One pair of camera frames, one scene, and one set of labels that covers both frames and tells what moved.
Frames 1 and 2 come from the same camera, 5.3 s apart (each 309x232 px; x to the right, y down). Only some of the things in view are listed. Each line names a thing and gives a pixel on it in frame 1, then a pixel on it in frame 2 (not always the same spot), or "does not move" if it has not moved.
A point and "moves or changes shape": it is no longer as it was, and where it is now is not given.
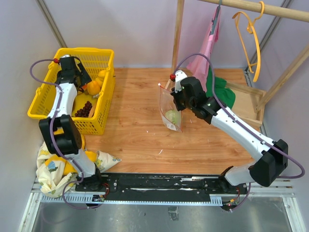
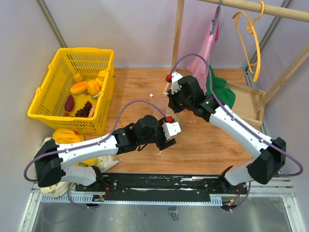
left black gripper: (85, 78) to (163, 144)
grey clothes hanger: (214, 21) does not move
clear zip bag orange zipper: (168, 102) moves or changes shape
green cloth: (226, 94) does not move
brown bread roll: (92, 111) does not move
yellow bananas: (100, 79) does not move
